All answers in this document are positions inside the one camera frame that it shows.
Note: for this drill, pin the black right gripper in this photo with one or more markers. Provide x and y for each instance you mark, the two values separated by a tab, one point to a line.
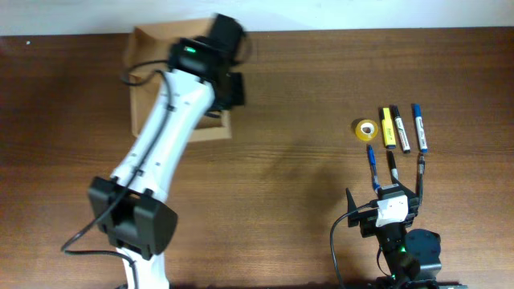
368	222

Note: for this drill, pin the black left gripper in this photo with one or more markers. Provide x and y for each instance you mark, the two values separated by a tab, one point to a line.
240	99

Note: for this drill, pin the yellow highlighter marker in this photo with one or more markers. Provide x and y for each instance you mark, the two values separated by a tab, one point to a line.
388	129

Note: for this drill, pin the yellow tape roll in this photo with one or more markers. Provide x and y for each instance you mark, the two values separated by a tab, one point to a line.
365	129

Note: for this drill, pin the black white marker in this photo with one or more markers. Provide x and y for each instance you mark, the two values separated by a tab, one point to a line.
401	129

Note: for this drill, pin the brown cardboard box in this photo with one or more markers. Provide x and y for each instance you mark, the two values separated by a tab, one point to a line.
152	42

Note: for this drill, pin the blue white marker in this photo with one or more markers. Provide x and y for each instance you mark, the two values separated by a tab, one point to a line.
420	128

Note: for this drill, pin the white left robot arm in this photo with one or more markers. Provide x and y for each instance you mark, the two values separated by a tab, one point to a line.
129	206

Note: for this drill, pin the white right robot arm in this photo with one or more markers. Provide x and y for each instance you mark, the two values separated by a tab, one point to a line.
412	256

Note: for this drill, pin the blue ballpoint pen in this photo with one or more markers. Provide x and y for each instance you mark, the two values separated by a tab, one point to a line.
373	167

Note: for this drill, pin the black fine marker pen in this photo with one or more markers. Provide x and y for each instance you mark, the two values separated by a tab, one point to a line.
392	165

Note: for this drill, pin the black ballpoint pen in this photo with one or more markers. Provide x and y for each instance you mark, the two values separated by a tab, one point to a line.
420	175

